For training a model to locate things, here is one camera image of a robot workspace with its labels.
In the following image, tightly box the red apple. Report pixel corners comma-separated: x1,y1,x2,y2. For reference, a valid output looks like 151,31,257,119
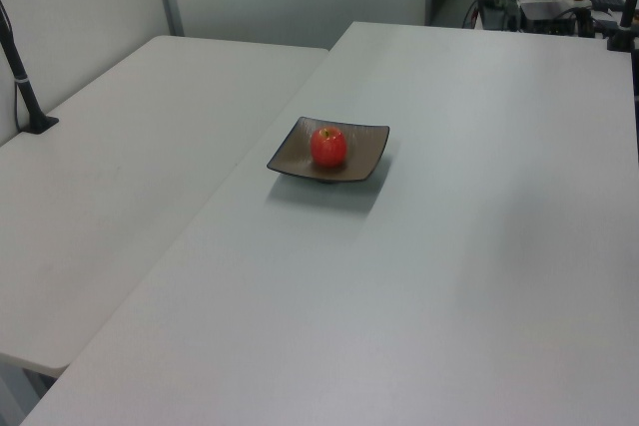
310,127,348,169

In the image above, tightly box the square brown ceramic plate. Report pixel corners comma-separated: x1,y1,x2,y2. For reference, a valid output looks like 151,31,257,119
266,116,391,185

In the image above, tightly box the white adjacent table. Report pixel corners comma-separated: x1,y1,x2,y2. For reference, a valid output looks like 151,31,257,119
0,35,330,380

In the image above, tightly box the grey electronics box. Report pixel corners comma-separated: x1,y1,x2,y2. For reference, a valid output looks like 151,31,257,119
477,0,520,31

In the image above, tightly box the black electronics box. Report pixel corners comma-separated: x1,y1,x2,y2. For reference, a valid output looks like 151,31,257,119
518,0,581,34

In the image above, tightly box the black stand right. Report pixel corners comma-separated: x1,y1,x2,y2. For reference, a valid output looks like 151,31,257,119
605,0,639,53

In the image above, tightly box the black camera pole white band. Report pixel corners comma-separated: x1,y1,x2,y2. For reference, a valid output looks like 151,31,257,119
0,0,60,136

